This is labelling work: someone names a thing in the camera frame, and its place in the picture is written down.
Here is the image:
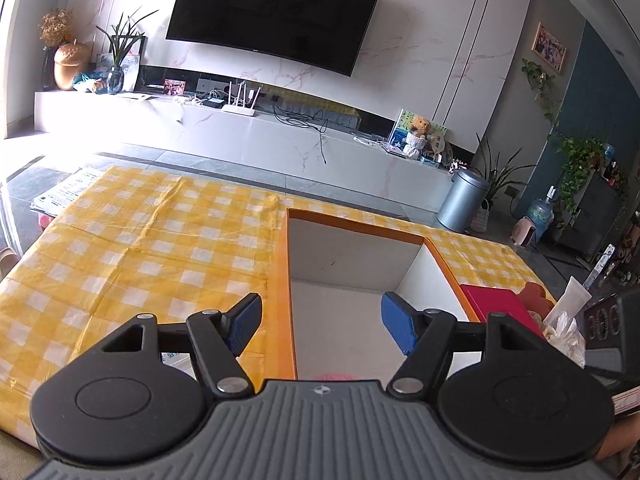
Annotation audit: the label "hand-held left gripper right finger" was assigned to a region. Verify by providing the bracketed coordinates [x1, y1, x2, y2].
[381, 291, 546, 397]

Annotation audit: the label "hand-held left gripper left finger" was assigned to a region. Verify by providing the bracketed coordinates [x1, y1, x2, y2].
[100, 292, 264, 398]

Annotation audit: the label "orange cardboard box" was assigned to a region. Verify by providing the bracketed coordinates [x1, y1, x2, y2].
[272, 206, 483, 382]

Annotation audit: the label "crumpled white plastic bag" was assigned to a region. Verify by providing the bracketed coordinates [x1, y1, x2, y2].
[542, 276, 593, 367]

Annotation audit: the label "white tube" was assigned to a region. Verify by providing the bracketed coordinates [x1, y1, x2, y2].
[582, 244, 616, 292]

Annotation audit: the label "brown bear-shaped sponge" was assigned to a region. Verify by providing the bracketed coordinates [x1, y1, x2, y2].
[517, 282, 556, 322]

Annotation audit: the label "red box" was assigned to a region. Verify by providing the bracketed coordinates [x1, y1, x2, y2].
[460, 284, 546, 341]

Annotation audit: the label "dark grey cabinet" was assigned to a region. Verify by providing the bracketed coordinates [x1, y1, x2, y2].
[560, 170, 626, 256]

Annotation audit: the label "yellow checked tablecloth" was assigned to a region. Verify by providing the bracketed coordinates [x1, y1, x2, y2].
[0, 164, 556, 453]

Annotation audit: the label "pink space heater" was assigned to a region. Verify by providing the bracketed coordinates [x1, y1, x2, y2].
[510, 216, 538, 247]

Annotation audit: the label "grey metal trash can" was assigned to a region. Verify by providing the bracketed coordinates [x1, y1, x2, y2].
[437, 167, 492, 233]

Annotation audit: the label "blue water bottle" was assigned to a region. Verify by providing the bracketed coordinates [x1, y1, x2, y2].
[527, 186, 558, 233]

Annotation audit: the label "leafy pothos plant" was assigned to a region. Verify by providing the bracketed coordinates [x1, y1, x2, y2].
[547, 135, 608, 231]

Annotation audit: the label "long-leaf plant in basket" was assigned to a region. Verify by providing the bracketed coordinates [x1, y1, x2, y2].
[470, 132, 538, 233]

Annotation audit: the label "white marble TV console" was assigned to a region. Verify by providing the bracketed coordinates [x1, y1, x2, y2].
[34, 91, 453, 233]

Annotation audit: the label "standing picture card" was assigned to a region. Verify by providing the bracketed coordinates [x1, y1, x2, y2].
[387, 109, 448, 162]

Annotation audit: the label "brown teddy bear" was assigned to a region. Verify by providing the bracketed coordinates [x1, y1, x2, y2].
[404, 116, 433, 160]

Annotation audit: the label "white router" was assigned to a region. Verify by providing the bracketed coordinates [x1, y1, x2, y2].
[221, 80, 263, 117]

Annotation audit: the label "stack of newspapers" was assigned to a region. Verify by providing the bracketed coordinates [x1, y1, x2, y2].
[29, 166, 106, 216]

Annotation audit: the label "hanging ivy plant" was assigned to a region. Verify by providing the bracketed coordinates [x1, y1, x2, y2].
[521, 57, 563, 127]

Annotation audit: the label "green plant in blue vase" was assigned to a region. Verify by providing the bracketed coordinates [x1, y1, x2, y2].
[96, 8, 160, 96]

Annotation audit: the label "copper acorn jar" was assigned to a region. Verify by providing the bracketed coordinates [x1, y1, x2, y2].
[54, 37, 96, 92]

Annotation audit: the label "black television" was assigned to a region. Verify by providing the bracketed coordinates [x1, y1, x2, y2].
[165, 0, 385, 77]

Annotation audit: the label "dried flowers in vase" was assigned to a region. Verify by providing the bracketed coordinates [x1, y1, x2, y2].
[39, 7, 73, 92]

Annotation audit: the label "black cable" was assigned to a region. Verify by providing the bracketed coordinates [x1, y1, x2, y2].
[272, 104, 331, 164]

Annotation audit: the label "framed wall picture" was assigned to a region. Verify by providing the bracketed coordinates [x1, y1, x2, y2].
[531, 22, 569, 73]

